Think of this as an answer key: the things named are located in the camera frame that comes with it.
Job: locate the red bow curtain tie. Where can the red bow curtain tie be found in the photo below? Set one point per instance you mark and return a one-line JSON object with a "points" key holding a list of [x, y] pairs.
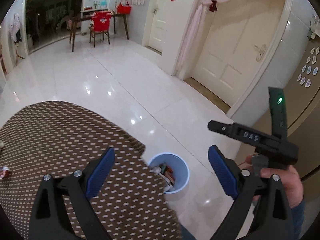
{"points": [[213, 6]]}

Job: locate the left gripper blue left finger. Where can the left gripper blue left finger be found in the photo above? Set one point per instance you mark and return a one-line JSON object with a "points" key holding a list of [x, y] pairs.
{"points": [[97, 171]]}

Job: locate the brown polka dot tablecloth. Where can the brown polka dot tablecloth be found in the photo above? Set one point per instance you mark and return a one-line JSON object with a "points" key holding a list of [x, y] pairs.
{"points": [[57, 138]]}

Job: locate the person's right hand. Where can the person's right hand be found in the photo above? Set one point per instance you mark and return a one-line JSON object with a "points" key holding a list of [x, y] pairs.
{"points": [[291, 182]]}

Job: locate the chair with red cover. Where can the chair with red cover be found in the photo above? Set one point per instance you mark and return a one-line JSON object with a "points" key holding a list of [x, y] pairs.
{"points": [[100, 24]]}

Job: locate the dark wooden desk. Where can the dark wooden desk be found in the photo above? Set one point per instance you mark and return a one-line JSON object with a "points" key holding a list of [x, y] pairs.
{"points": [[78, 19]]}

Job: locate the red snack wrapper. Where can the red snack wrapper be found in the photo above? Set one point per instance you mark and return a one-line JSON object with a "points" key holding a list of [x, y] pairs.
{"points": [[167, 173]]}

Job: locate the red white small wrapper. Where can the red white small wrapper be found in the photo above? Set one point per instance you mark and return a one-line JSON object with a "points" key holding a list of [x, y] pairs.
{"points": [[5, 173]]}

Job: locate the cream panel door with handle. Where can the cream panel door with handle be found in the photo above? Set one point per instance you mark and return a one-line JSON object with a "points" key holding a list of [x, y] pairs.
{"points": [[236, 38]]}

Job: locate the white far door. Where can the white far door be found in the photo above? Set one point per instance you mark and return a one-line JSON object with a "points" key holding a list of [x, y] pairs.
{"points": [[159, 24]]}

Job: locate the light blue trash bin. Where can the light blue trash bin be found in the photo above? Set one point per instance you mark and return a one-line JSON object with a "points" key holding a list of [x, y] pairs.
{"points": [[180, 171]]}

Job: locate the red bag on desk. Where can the red bag on desk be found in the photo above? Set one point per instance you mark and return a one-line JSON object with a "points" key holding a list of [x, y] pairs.
{"points": [[124, 8]]}

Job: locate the pink jacket on stand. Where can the pink jacket on stand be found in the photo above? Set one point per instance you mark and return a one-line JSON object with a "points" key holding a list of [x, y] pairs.
{"points": [[15, 29]]}

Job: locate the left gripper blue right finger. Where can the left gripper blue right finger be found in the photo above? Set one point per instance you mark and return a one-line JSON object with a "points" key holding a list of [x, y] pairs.
{"points": [[226, 171]]}

